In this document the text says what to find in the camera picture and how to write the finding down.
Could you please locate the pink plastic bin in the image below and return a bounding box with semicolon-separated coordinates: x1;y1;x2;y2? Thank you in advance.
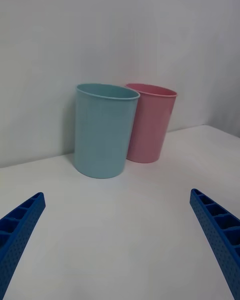
124;82;178;164

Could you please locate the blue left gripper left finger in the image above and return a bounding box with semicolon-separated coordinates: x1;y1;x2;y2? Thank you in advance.
0;192;46;300

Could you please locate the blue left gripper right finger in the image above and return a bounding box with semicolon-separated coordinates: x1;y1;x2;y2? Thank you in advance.
189;188;240;300

